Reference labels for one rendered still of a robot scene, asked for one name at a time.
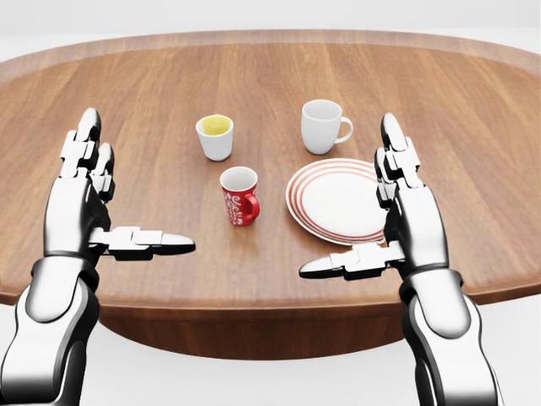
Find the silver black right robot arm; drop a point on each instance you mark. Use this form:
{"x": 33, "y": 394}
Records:
{"x": 448, "y": 334}

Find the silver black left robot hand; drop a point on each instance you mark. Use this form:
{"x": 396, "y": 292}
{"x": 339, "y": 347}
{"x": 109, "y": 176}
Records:
{"x": 72, "y": 215}

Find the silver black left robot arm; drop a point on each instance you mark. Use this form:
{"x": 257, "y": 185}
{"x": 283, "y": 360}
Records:
{"x": 46, "y": 325}

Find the red patterned mug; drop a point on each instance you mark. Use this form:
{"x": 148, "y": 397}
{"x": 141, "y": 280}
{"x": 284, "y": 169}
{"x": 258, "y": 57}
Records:
{"x": 239, "y": 197}

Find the white plate with red rings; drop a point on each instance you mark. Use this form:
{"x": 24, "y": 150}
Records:
{"x": 338, "y": 203}

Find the white cup with yellow inside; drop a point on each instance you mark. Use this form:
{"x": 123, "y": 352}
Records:
{"x": 214, "y": 138}

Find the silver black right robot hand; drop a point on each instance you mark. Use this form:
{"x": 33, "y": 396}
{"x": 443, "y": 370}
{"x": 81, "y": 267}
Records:
{"x": 418, "y": 224}

